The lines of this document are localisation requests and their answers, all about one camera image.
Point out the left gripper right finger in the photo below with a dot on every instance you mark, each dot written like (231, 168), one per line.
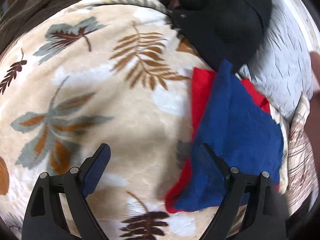
(263, 219)

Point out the grey quilted bedspread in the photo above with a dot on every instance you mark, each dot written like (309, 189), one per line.
(281, 68)

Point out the black garment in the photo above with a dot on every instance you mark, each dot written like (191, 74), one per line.
(219, 30)

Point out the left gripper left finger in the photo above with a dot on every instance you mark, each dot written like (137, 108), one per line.
(44, 217)

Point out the cream leaf-print fleece blanket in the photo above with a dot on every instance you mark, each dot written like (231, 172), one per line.
(101, 71)

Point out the pink patterned pillow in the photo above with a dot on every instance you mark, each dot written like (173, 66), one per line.
(298, 176)

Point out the red and blue knit sweater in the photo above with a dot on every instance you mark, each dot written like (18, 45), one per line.
(234, 119)

